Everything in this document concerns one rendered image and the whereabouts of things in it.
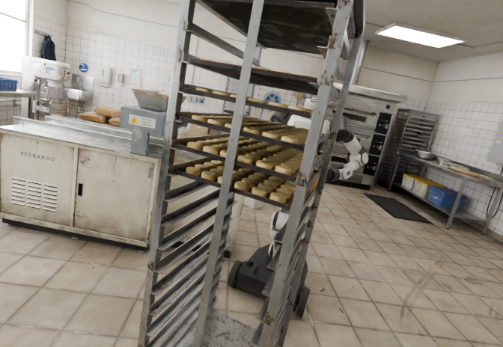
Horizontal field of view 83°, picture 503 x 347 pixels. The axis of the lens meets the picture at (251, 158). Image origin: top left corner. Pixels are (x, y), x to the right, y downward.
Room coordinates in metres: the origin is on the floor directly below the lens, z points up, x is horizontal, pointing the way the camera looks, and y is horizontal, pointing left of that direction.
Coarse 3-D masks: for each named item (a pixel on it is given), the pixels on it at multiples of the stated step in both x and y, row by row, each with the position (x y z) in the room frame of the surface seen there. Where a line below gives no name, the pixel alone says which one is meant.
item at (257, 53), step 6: (258, 48) 1.47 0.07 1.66; (258, 54) 1.47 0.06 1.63; (258, 60) 1.48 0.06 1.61; (252, 66) 1.48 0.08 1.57; (252, 90) 1.48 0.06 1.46; (252, 96) 1.49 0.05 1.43; (246, 108) 1.47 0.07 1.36; (228, 198) 1.48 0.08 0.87; (228, 210) 1.47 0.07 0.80; (228, 222) 1.49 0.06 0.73; (222, 228) 1.48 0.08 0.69; (222, 240) 1.47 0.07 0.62; (216, 282) 1.47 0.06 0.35
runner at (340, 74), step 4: (328, 44) 0.76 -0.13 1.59; (320, 48) 0.77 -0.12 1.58; (324, 48) 0.76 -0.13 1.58; (320, 52) 0.83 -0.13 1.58; (324, 52) 0.82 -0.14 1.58; (324, 56) 0.87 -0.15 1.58; (340, 60) 1.05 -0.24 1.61; (340, 64) 1.08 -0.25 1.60; (340, 68) 1.11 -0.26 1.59; (336, 72) 1.14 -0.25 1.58; (340, 72) 1.13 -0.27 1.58; (344, 72) 1.30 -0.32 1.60; (336, 76) 1.27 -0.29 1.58; (340, 76) 1.25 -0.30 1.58
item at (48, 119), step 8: (48, 120) 2.60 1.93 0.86; (56, 120) 2.60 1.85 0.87; (64, 120) 2.60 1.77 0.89; (72, 120) 2.61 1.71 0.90; (80, 128) 2.60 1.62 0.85; (88, 128) 2.60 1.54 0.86; (96, 128) 2.60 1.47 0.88; (104, 128) 2.59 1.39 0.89; (120, 136) 2.59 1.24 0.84; (128, 136) 2.59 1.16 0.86; (152, 136) 2.61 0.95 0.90; (160, 144) 2.59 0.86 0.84
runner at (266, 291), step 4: (304, 224) 1.34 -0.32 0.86; (300, 228) 1.29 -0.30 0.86; (304, 228) 1.24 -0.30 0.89; (300, 232) 1.25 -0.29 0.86; (296, 236) 1.19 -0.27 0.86; (300, 236) 1.17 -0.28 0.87; (296, 240) 1.16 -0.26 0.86; (296, 244) 1.10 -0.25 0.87; (272, 276) 0.86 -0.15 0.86; (272, 280) 0.84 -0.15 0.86; (268, 284) 0.81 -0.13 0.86; (272, 284) 0.82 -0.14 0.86; (264, 288) 0.79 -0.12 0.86; (268, 288) 0.79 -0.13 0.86; (264, 292) 0.77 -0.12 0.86; (268, 292) 0.77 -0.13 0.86; (268, 296) 0.76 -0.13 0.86
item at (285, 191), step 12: (192, 168) 0.94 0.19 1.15; (204, 168) 0.98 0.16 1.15; (216, 168) 1.07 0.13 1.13; (240, 168) 1.07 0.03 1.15; (216, 180) 0.92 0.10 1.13; (240, 180) 0.98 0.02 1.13; (252, 180) 0.94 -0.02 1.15; (264, 180) 0.97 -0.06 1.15; (276, 180) 1.00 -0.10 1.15; (252, 192) 0.85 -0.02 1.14; (264, 192) 0.84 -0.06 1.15; (276, 192) 0.86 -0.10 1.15; (288, 192) 0.88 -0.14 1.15; (288, 204) 0.82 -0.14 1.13
